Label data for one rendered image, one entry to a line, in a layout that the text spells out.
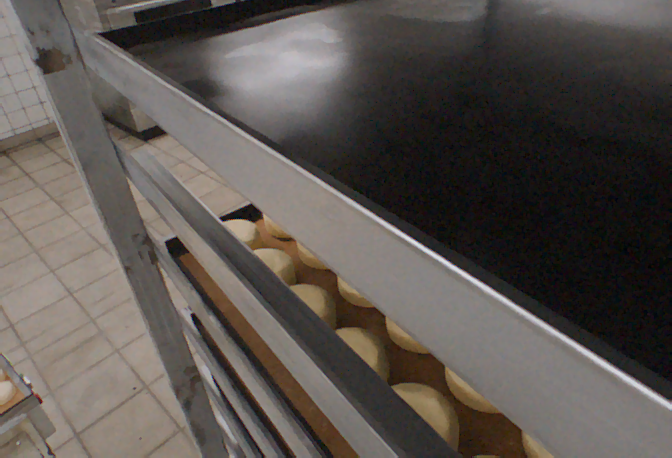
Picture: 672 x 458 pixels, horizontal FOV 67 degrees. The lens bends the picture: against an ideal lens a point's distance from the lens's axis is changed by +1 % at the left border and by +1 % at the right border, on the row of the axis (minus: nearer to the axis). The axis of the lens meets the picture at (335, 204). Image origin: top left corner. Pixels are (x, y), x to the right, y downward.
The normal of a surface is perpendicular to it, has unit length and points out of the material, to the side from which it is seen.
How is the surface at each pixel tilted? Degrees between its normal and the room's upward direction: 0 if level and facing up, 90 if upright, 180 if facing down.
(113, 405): 0
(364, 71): 0
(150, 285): 90
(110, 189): 90
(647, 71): 0
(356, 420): 90
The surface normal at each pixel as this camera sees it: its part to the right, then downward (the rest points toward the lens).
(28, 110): 0.69, 0.33
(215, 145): -0.80, 0.39
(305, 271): -0.10, -0.84
